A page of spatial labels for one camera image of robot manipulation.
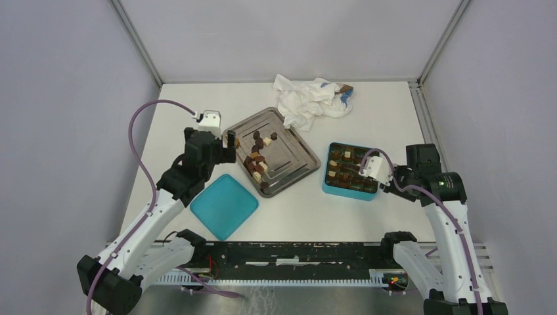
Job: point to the steel tray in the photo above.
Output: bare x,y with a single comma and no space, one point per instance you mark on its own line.
287,160

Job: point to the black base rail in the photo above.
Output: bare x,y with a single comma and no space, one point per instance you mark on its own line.
246,260

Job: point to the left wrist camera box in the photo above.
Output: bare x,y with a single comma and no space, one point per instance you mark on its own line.
209,121

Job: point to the white crumpled cloth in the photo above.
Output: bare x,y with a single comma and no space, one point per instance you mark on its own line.
300,102

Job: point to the teal box lid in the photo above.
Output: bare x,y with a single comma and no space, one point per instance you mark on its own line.
224,206

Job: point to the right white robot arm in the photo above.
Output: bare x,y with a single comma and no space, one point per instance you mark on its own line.
458,286

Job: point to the teal chocolate box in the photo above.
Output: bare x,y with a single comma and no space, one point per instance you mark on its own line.
341,174

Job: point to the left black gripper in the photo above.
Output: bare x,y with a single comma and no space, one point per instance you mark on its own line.
226,154

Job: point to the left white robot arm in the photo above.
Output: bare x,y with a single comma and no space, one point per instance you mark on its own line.
117,277

